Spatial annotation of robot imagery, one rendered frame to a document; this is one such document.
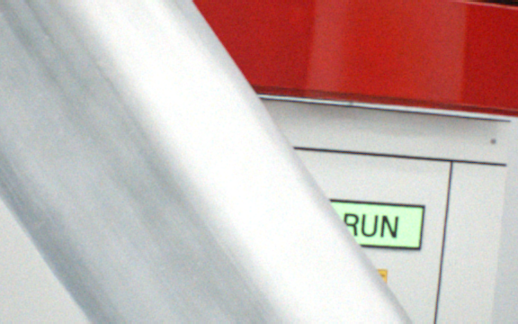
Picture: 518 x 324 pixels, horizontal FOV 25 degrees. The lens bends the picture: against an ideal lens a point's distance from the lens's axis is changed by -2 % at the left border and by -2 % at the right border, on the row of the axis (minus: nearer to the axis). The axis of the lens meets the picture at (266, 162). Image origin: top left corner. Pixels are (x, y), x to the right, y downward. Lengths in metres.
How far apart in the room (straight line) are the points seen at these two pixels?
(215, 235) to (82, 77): 0.06
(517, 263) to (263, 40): 1.90
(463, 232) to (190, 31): 0.92
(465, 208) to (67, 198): 0.94
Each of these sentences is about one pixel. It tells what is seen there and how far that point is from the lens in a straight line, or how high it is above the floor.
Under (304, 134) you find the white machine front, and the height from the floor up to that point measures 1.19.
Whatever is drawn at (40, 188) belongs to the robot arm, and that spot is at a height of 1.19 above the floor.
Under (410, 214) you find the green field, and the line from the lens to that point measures 1.23.
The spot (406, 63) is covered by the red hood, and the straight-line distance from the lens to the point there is 1.17.
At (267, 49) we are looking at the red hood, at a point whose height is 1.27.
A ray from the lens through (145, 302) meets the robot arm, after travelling 0.34.
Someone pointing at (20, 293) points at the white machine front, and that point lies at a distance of 1.16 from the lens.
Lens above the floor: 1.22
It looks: 3 degrees down
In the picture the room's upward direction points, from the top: 5 degrees clockwise
